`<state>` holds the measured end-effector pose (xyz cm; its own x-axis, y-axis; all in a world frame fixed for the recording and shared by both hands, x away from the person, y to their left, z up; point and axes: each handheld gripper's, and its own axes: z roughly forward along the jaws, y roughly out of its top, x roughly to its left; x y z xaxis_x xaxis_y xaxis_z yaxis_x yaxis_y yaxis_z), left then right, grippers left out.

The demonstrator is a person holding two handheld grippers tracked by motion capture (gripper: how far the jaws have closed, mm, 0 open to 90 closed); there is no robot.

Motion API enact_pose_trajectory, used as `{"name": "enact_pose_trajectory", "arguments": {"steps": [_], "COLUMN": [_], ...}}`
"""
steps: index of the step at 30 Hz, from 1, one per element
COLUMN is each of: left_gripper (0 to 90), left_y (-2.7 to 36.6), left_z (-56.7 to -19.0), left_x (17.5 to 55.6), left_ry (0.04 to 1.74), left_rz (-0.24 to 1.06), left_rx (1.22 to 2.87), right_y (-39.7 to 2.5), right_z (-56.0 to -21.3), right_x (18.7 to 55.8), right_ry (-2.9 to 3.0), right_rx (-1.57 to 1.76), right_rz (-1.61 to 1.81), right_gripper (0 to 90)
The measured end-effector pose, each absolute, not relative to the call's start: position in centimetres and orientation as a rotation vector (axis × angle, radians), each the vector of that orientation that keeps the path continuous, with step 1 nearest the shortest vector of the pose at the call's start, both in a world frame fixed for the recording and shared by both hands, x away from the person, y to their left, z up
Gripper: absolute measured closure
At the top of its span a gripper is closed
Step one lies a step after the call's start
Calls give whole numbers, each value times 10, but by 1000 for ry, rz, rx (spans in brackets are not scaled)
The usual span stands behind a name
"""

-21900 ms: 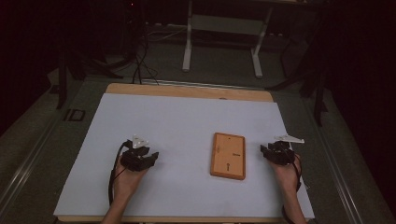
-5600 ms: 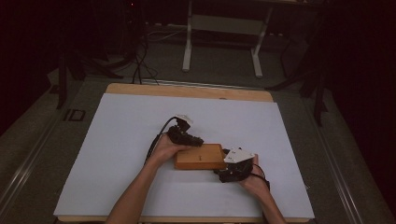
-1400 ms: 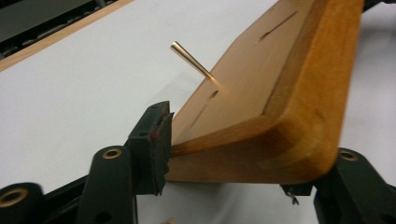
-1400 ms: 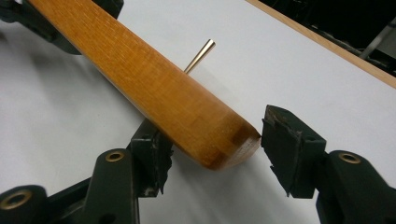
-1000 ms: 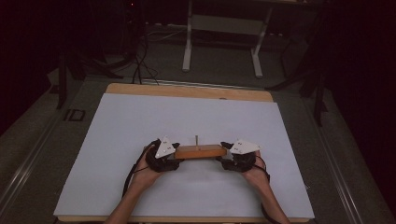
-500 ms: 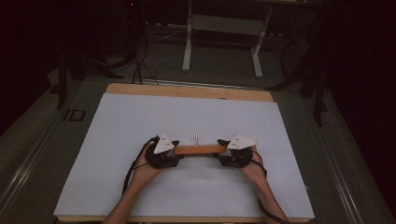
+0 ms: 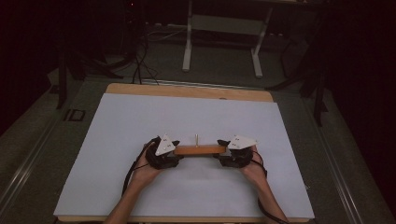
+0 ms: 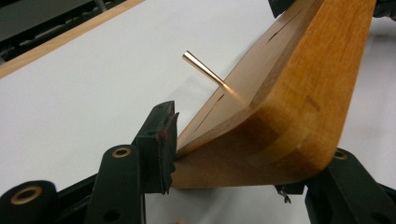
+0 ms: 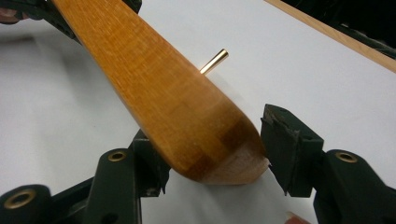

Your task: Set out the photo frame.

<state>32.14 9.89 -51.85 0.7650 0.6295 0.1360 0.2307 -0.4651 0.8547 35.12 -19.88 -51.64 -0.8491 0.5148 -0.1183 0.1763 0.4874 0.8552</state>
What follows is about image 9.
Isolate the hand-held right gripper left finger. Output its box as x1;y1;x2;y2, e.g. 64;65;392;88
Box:
130;129;172;198

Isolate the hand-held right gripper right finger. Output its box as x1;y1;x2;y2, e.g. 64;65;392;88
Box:
260;104;325;198

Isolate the wooden table edge strip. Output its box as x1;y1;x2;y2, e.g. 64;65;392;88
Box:
264;0;396;75

